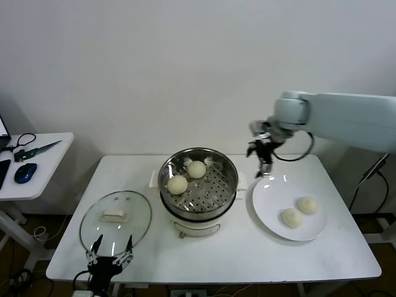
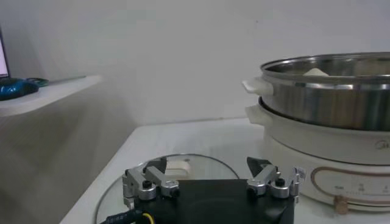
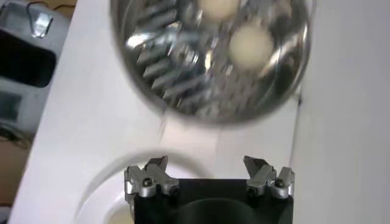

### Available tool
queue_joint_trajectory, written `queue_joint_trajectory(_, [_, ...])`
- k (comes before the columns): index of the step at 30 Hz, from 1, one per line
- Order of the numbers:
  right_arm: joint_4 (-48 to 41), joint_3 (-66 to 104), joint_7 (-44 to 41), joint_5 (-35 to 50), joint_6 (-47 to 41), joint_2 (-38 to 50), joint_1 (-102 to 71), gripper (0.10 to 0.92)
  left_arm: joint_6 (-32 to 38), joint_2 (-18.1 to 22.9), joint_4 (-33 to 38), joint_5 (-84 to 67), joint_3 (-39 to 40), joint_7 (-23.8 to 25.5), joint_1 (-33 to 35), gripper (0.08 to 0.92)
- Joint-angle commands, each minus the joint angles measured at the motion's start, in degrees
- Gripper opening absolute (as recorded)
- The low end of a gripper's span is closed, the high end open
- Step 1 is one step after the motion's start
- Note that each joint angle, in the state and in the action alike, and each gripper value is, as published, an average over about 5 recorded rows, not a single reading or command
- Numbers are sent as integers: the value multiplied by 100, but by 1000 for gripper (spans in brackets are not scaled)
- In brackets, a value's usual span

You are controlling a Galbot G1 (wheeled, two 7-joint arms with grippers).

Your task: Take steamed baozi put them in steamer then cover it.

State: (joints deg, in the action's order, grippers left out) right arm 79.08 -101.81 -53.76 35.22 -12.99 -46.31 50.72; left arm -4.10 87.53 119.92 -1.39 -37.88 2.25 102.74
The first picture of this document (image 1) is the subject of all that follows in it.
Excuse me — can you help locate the round glass pot lid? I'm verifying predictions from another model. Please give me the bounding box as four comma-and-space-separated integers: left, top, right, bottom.
79, 190, 153, 257

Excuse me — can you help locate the cable with black adapter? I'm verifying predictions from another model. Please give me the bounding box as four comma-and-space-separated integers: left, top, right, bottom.
348, 153, 390, 215

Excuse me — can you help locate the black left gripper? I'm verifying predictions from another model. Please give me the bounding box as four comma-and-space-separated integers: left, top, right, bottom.
85, 234, 134, 295

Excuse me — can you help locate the white coiled floor cable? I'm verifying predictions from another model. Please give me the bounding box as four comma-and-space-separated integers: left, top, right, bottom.
32, 225, 50, 242

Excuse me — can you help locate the black looped cord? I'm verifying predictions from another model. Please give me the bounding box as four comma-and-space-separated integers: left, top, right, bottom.
6, 132, 37, 153

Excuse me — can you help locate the round white plate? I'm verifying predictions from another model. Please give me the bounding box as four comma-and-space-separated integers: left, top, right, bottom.
252, 174, 328, 242

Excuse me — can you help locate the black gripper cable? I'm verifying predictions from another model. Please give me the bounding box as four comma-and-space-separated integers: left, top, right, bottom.
274, 131, 316, 162
72, 269, 92, 291

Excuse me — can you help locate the flat black device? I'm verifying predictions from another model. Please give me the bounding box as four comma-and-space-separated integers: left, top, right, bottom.
0, 159, 12, 190

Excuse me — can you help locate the white floor power strip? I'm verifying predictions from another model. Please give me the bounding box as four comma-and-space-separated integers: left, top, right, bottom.
170, 289, 208, 297

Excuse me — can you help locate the white steamed baozi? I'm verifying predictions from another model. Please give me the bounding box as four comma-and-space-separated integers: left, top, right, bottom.
167, 175, 189, 196
296, 196, 319, 216
187, 160, 207, 179
280, 207, 303, 230

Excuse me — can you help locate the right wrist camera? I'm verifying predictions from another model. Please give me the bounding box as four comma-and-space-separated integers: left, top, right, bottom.
249, 121, 270, 139

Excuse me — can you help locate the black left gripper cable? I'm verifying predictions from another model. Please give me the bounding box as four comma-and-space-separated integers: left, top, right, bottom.
72, 269, 92, 291

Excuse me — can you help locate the stainless steel steamer basket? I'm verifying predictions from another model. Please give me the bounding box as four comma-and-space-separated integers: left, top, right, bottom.
158, 147, 239, 219

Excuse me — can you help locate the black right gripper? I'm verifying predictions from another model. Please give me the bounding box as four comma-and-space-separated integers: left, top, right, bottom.
246, 138, 278, 179

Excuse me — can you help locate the blue computer mouse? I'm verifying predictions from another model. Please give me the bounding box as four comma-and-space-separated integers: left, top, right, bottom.
14, 163, 38, 184

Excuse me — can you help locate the green bladed hand tool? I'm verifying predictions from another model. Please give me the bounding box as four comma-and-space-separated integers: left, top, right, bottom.
14, 140, 62, 162

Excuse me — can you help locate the black laptop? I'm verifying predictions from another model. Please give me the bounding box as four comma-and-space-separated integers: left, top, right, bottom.
0, 114, 12, 153

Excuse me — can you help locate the cream electric cooker base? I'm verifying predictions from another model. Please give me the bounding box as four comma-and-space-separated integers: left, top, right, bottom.
150, 169, 248, 239

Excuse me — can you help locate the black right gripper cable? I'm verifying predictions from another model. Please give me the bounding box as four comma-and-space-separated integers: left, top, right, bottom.
274, 131, 316, 162

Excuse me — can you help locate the black floor cable bundle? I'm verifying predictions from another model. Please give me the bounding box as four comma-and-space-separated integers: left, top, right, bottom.
9, 268, 35, 297

